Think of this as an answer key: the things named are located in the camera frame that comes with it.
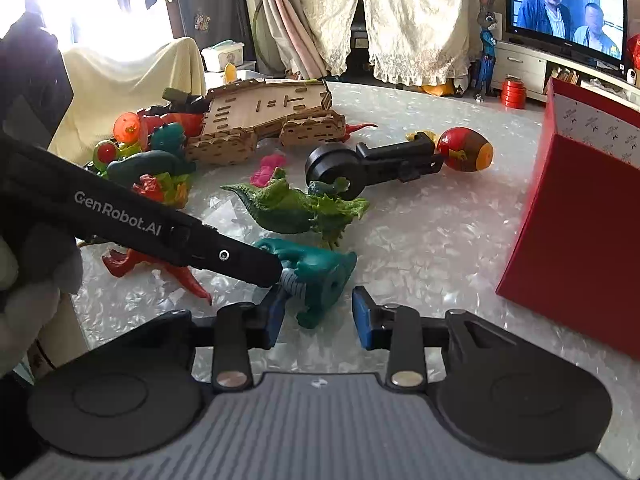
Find teal dinosaur head toy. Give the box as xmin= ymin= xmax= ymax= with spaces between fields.
xmin=254 ymin=237 xmax=359 ymax=331

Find white lidded storage box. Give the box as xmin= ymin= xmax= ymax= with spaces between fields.
xmin=201 ymin=42 xmax=247 ymax=74

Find black toy vehicle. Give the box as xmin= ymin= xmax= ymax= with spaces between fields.
xmin=139 ymin=87 xmax=212 ymax=117

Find green hoop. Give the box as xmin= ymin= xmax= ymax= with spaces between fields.
xmin=251 ymin=0 xmax=282 ymax=72

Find pink plastic toy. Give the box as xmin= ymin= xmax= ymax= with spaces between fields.
xmin=249 ymin=154 xmax=287 ymax=189

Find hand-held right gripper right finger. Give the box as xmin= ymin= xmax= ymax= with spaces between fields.
xmin=352 ymin=286 xmax=523 ymax=391

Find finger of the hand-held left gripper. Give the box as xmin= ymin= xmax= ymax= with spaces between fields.
xmin=200 ymin=230 xmax=284 ymax=287

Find red cardboard box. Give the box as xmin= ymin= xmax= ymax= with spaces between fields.
xmin=496 ymin=77 xmax=640 ymax=362

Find black wheeled toy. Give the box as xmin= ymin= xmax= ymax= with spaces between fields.
xmin=304 ymin=131 xmax=444 ymax=199

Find yellow covered sofa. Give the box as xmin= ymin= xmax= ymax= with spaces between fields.
xmin=46 ymin=36 xmax=207 ymax=167

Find red yellow egg toy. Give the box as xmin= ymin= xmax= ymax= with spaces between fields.
xmin=406 ymin=127 xmax=495 ymax=174

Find person's left hand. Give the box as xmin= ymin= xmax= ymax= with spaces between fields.
xmin=0 ymin=226 xmax=84 ymax=377

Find green toy car red nose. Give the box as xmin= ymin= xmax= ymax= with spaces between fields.
xmin=94 ymin=139 xmax=142 ymax=177

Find dark teal dinosaur toy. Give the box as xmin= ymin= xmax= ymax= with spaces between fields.
xmin=106 ymin=150 xmax=198 ymax=187

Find pink curtain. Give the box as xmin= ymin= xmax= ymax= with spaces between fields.
xmin=239 ymin=0 xmax=327 ymax=82

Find green dinosaur toy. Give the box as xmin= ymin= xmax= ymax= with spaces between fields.
xmin=219 ymin=166 xmax=372 ymax=252

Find red toy barrel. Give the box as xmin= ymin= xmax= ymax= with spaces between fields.
xmin=140 ymin=112 xmax=207 ymax=139

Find orange floor toy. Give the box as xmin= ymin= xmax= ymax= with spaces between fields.
xmin=429 ymin=79 xmax=467 ymax=97

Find teal spotted dinosaur toy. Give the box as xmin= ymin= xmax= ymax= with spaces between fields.
xmin=149 ymin=122 xmax=188 ymax=154

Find cream lace curtain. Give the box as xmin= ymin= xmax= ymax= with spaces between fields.
xmin=291 ymin=0 xmax=482 ymax=87

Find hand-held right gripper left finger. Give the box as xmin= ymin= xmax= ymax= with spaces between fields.
xmin=125 ymin=287 xmax=288 ymax=393

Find rabbit figure statue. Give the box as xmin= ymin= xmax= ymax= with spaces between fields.
xmin=471 ymin=0 xmax=502 ymax=104

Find orange round toy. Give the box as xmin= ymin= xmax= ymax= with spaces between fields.
xmin=113 ymin=112 xmax=144 ymax=144

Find wooden ship model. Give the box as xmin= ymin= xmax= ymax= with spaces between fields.
xmin=184 ymin=79 xmax=347 ymax=167

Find white television cabinet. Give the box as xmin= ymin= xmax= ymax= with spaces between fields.
xmin=491 ymin=39 xmax=640 ymax=107

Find small red dinosaur toy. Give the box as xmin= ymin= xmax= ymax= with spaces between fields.
xmin=342 ymin=121 xmax=379 ymax=144

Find television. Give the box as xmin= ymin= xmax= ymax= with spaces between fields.
xmin=501 ymin=0 xmax=629 ymax=72

